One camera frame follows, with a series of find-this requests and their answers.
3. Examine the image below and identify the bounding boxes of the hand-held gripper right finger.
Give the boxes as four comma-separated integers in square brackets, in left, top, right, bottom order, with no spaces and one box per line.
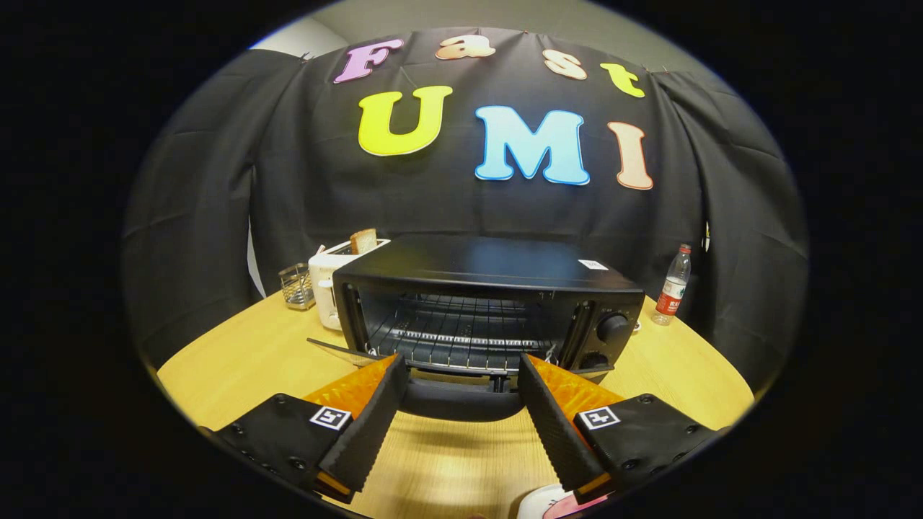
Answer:
[518,353,722,505]

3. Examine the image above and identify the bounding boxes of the black backdrop cloth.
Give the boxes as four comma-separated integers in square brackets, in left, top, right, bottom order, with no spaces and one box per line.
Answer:
[121,27,810,394]

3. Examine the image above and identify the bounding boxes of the pink ham slice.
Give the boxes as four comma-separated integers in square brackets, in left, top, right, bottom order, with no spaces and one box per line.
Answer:
[542,494,606,519]

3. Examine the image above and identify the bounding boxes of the clear bottle red label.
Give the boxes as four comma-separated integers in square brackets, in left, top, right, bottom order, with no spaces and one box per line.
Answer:
[653,244,692,327]

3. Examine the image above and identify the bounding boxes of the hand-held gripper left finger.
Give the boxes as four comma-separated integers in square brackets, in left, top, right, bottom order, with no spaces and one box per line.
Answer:
[198,353,410,504]

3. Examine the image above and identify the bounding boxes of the black toaster oven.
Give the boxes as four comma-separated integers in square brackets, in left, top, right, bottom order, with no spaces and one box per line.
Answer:
[306,232,646,422]

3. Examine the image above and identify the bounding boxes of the white bread toaster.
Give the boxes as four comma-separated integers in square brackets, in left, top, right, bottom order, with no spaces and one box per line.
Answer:
[308,239,391,332]

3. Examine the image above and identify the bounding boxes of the white square food plate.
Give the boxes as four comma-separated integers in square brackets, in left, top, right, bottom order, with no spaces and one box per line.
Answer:
[517,484,610,519]

